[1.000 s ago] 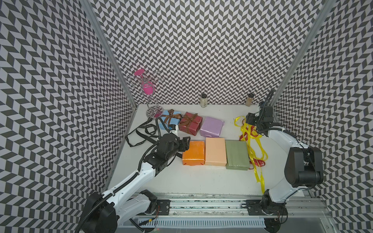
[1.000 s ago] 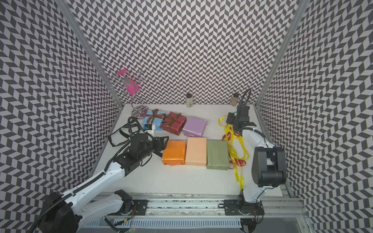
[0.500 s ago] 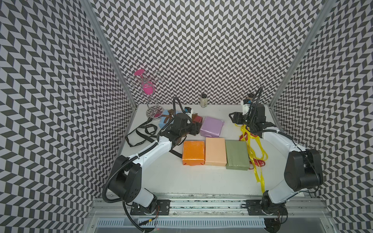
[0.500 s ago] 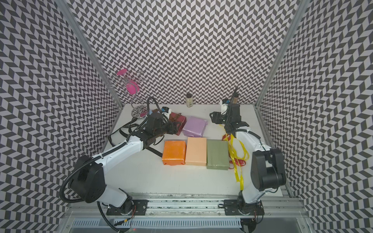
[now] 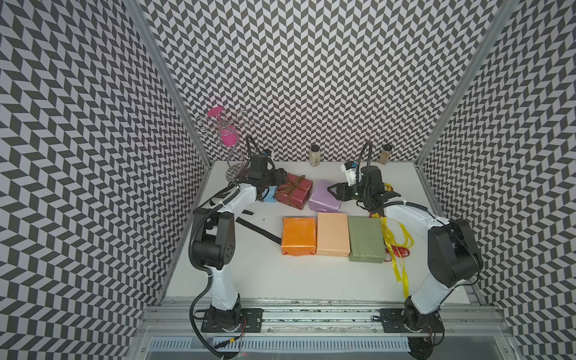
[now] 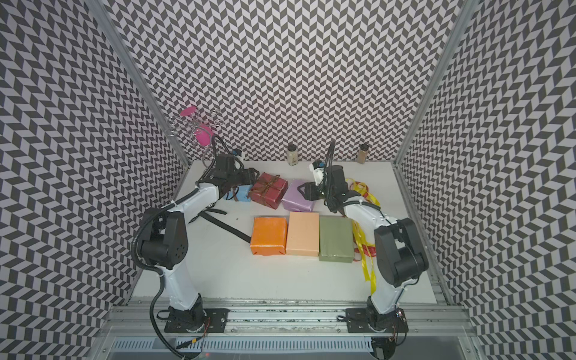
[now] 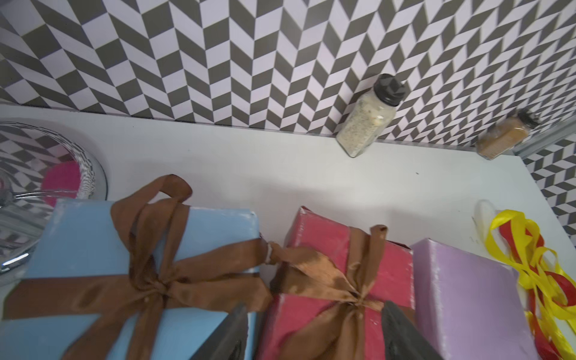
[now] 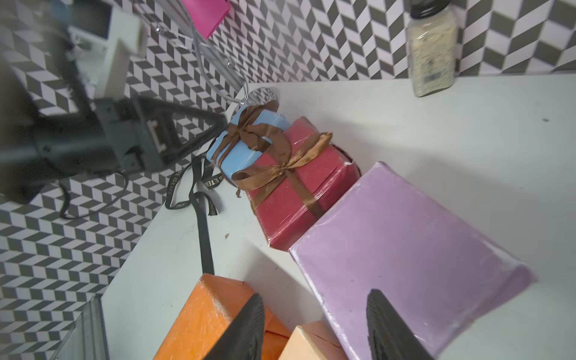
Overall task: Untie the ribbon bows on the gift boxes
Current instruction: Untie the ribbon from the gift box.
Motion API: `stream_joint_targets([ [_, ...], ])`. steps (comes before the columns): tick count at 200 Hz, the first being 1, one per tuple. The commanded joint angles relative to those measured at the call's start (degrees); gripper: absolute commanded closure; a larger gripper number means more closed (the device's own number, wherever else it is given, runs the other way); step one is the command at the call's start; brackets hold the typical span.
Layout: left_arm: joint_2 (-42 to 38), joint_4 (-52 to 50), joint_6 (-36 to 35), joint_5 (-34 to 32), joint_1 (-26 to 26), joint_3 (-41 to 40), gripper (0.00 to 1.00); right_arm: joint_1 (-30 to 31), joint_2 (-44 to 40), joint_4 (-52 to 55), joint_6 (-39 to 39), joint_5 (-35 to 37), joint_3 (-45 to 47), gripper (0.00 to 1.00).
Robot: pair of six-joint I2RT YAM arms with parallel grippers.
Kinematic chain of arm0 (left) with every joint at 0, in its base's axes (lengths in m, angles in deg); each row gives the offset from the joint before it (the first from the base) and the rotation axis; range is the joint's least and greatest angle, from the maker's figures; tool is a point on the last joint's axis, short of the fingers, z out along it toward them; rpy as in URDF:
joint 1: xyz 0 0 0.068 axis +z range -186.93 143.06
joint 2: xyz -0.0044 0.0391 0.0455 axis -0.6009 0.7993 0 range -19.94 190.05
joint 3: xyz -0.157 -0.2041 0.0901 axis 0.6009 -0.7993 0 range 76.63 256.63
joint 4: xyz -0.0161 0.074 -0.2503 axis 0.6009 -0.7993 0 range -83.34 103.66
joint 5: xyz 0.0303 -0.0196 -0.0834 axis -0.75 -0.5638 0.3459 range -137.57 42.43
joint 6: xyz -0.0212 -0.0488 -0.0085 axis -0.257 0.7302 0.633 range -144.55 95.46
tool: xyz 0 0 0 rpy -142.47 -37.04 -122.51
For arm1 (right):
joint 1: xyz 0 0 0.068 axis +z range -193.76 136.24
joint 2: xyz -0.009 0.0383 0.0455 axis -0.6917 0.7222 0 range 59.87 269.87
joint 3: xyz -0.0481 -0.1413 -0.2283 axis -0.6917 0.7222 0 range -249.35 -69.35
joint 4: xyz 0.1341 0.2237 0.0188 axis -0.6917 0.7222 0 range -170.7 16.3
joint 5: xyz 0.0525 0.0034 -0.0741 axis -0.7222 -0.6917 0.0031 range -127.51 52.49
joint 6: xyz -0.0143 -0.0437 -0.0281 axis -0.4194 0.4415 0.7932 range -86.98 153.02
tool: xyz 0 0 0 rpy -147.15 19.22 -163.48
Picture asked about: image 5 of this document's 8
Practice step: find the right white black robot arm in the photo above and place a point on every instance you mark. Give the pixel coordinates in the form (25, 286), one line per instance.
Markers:
(453, 255)

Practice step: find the light spice jar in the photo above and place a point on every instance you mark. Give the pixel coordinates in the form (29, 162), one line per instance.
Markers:
(314, 155)

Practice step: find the brown ribbon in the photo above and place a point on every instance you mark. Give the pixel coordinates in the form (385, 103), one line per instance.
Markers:
(295, 189)

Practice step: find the peach gift box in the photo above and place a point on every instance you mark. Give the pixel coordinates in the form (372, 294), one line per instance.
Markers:
(333, 237)

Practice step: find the aluminium front rail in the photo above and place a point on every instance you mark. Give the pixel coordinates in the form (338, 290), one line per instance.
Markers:
(331, 317)

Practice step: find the red gift box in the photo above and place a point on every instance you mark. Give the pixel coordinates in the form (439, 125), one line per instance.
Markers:
(299, 206)

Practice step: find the orange gift box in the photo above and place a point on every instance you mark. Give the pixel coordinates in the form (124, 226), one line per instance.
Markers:
(299, 236)

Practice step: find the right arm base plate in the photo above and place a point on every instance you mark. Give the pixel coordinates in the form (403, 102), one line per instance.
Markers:
(409, 320)

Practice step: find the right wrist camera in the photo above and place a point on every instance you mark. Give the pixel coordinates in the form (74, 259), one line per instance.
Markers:
(349, 169)

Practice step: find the silver pink jewelry stand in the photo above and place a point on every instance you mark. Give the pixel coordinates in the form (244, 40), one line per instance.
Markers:
(228, 125)

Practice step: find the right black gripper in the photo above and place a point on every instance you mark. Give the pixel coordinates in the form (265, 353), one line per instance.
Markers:
(341, 189)

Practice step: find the purple gift box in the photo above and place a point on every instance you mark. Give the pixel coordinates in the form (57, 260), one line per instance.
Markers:
(321, 200)

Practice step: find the brown spice jar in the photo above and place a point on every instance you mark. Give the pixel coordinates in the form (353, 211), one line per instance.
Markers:
(385, 154)

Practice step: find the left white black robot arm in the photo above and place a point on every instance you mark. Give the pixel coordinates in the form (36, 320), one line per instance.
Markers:
(213, 238)

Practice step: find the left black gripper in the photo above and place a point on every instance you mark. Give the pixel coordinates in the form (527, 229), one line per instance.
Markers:
(280, 178)

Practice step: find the black ribbon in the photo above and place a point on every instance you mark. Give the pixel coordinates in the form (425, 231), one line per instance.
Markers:
(256, 227)

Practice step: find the blue gift box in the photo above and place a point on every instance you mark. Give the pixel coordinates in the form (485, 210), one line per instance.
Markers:
(269, 194)

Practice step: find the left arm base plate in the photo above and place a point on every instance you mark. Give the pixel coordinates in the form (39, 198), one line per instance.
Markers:
(249, 320)

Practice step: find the green gift box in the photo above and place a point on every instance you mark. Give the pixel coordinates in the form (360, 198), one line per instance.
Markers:
(366, 240)

